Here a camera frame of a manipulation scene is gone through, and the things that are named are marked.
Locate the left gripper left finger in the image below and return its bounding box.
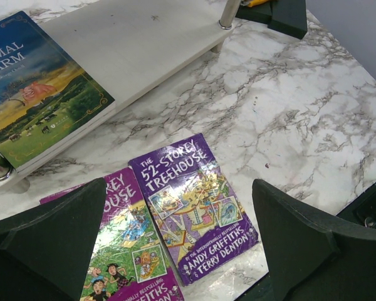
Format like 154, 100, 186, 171
0, 178, 106, 300

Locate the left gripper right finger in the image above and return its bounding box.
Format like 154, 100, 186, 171
252, 179, 376, 300

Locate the purple 52-Storey Treehouse book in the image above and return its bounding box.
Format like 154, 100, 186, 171
128, 134, 258, 286

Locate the Animal Farm book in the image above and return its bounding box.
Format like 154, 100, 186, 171
0, 11, 115, 172

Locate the purple green treehouse book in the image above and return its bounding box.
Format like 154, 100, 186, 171
39, 167, 185, 301

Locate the white two-tier shelf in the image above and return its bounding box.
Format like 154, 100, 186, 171
0, 1, 237, 189

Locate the small black mat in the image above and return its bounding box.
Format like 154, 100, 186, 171
268, 0, 308, 40

